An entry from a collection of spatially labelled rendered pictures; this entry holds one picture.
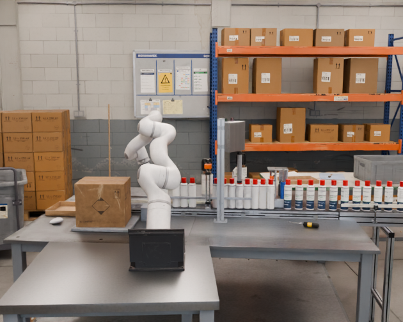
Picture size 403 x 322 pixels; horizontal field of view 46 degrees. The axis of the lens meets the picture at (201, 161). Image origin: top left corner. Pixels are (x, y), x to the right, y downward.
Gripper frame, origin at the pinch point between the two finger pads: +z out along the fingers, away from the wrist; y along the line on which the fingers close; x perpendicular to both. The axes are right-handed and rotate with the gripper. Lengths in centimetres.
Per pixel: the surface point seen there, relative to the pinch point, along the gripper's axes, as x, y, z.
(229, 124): -64, -18, -21
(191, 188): -24.9, -2.5, 11.7
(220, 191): -44, -16, 17
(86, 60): 131, 406, -162
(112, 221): 20.4, -42.4, 8.3
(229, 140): -61, -18, -12
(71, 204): 65, 12, -3
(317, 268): -89, 64, 120
